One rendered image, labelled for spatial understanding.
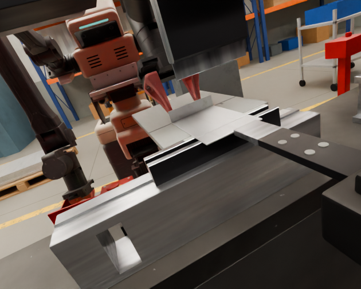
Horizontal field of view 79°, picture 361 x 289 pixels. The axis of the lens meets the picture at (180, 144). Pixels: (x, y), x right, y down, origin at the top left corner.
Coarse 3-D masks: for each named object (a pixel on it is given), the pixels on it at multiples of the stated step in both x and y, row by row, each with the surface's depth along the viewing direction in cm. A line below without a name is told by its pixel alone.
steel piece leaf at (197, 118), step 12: (180, 108) 38; (192, 108) 38; (204, 108) 39; (216, 108) 38; (180, 120) 37; (192, 120) 36; (204, 120) 34; (216, 120) 32; (228, 120) 31; (192, 132) 31; (204, 132) 30
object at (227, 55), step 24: (168, 0) 22; (192, 0) 23; (216, 0) 24; (240, 0) 25; (168, 24) 23; (192, 24) 24; (216, 24) 25; (240, 24) 26; (168, 48) 24; (192, 48) 24; (216, 48) 26; (240, 48) 28; (192, 72) 26
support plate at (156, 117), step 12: (180, 96) 55; (204, 96) 48; (216, 96) 45; (228, 96) 43; (156, 108) 51; (228, 108) 36; (240, 108) 35; (252, 108) 33; (144, 120) 45; (156, 120) 42; (168, 120) 40; (156, 132) 36; (168, 132) 34; (180, 132) 33; (168, 144) 30
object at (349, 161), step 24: (264, 144) 23; (288, 144) 21; (312, 144) 20; (336, 144) 19; (312, 168) 18; (336, 168) 16; (360, 168) 15; (336, 192) 12; (360, 192) 11; (336, 216) 12; (360, 216) 10; (336, 240) 13; (360, 240) 11; (360, 264) 12
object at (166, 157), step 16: (256, 112) 32; (272, 112) 31; (176, 144) 29; (192, 144) 28; (224, 144) 29; (240, 144) 30; (144, 160) 28; (160, 160) 27; (176, 160) 27; (192, 160) 28; (208, 160) 29; (160, 176) 27; (176, 176) 28
